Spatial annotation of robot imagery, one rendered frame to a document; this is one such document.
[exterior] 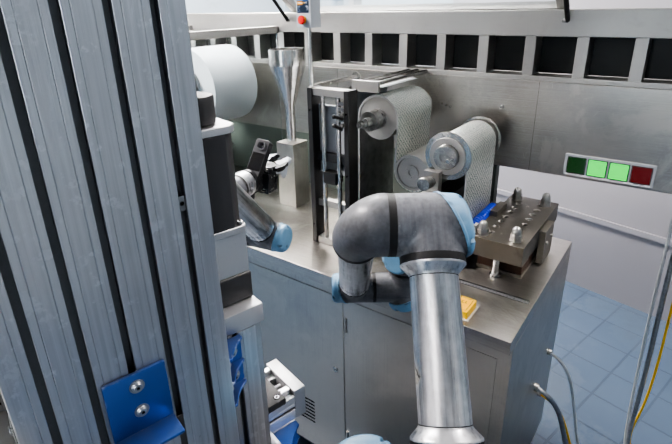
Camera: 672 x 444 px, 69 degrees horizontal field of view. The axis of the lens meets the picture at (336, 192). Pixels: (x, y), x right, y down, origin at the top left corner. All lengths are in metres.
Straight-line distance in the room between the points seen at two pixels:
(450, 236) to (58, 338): 0.58
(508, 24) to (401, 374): 1.15
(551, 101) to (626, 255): 1.70
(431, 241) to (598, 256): 2.55
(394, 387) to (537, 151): 0.90
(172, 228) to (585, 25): 1.38
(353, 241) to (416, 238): 0.11
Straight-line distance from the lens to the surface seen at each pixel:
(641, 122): 1.69
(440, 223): 0.85
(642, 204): 3.14
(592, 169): 1.73
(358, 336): 1.61
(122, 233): 0.58
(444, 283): 0.84
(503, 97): 1.76
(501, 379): 1.43
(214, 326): 0.68
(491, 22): 1.76
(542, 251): 1.65
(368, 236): 0.84
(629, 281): 3.32
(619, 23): 1.67
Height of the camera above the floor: 1.68
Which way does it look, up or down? 21 degrees down
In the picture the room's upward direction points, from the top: 1 degrees counter-clockwise
